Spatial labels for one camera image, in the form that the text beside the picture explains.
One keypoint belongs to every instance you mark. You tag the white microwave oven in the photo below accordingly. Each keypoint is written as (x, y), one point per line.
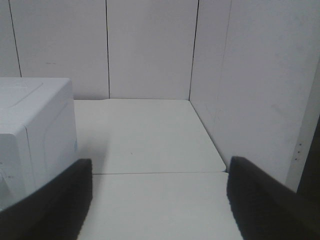
(38, 138)

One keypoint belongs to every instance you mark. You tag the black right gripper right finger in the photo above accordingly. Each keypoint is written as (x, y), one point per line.
(265, 209)

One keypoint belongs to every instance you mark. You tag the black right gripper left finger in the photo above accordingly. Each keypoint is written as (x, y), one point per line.
(56, 211)

